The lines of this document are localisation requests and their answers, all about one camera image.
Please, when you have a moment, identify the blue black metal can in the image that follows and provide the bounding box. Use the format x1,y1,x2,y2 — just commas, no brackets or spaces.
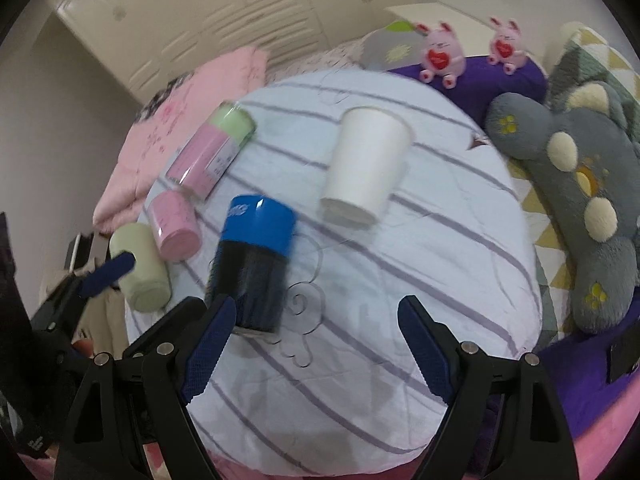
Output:
205,195,296,334

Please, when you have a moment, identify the pale green cup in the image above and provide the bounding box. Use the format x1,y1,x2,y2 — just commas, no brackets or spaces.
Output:
110,222,171,313

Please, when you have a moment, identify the white paper cup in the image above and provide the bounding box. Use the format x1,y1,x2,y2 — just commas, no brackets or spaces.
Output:
320,106,414,226

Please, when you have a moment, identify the small pink canister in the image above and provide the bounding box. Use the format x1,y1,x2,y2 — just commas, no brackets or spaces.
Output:
149,191,202,262

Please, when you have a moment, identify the tall pink green canister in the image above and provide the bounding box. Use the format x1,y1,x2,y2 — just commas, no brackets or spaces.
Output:
166,101,256,200

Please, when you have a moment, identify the white striped table cloth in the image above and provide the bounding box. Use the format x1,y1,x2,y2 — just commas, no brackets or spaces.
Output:
169,70,542,477

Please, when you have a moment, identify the folded pink quilt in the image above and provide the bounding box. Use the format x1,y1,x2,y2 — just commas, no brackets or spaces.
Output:
92,46,268,234

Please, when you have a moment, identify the cream wardrobe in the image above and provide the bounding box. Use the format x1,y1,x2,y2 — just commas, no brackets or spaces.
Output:
46,0,414,103

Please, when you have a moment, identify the grey plush toy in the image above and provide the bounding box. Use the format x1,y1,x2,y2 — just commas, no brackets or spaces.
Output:
485,81,639,334

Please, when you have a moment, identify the floral bed sheet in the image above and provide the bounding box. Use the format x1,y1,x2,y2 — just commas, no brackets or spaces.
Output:
266,38,364,84

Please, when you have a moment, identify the purple blanket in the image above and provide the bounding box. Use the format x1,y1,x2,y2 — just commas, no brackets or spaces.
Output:
387,53,548,131

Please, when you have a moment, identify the left pink bunny plush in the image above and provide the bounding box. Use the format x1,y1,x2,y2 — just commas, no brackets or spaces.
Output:
413,22,466,90

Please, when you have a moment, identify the pink bunny plush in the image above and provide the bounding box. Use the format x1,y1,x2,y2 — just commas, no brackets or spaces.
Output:
487,16,528,75
413,22,466,90

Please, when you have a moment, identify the right pink bunny plush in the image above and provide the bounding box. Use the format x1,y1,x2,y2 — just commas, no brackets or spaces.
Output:
487,16,528,75

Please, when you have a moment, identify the triangle patterned pillow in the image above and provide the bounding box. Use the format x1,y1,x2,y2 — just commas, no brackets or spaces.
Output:
542,22,639,142

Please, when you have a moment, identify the grey flower cushion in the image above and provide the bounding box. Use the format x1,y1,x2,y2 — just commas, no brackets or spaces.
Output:
358,21,424,72

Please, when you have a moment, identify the white bedside shelf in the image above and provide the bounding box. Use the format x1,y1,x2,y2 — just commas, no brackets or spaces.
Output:
385,2,494,56

